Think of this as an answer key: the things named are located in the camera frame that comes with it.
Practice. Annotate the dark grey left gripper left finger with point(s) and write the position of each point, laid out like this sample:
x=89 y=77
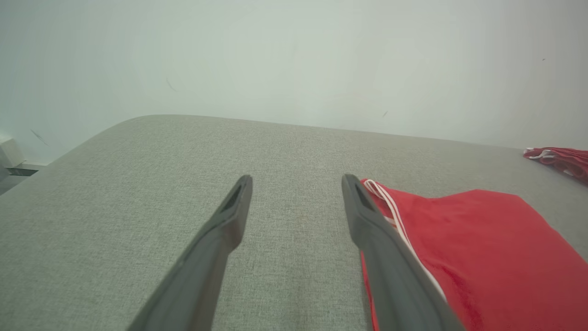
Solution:
x=206 y=271

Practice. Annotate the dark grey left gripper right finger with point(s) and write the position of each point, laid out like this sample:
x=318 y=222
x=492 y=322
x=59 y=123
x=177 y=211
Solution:
x=390 y=276

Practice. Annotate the red basketball jersey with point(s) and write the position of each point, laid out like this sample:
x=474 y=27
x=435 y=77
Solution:
x=496 y=257

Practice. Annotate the red basketball shorts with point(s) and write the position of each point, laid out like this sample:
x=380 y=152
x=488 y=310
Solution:
x=565 y=161

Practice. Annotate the grey fabric sofa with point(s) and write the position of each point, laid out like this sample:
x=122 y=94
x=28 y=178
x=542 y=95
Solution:
x=183 y=174

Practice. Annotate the dark skirting strip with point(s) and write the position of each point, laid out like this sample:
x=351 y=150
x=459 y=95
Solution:
x=23 y=172

